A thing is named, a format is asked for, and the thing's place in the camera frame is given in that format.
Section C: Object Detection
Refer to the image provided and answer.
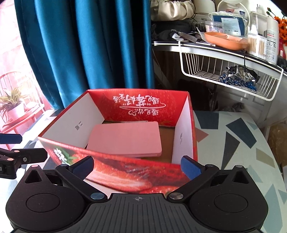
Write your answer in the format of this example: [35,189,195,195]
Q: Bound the blue curtain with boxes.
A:
[15,1,155,109]

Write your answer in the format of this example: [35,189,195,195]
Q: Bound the round white mirror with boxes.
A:
[217,0,249,15]

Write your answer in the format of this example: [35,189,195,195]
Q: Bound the white spray bottle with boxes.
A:
[266,17,279,65]

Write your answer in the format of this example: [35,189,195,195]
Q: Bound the cotton swab box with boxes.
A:
[247,34,267,60]

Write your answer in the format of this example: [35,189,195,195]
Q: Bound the white wire basket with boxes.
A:
[178,42,284,101]

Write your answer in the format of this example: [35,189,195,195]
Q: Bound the pink box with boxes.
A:
[87,121,162,158]

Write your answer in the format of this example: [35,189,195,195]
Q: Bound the blue silver snack packets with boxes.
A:
[219,65,260,91]

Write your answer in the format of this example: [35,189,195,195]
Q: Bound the beige drawstring bag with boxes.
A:
[150,1,195,21]

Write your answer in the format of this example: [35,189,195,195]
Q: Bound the orange artificial flowers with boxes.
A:
[266,8,287,46]

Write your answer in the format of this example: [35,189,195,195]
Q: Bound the blue framed card box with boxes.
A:
[208,12,249,36]

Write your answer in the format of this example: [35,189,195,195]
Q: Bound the orange plastic tray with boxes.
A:
[204,32,249,51]

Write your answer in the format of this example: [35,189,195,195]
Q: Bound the red cardboard box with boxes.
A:
[38,89,197,194]

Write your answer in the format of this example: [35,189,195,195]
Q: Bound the white dressing table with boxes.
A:
[152,41,286,127]

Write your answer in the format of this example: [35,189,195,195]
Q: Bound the geometric patterned tablecloth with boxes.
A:
[194,111,286,232]

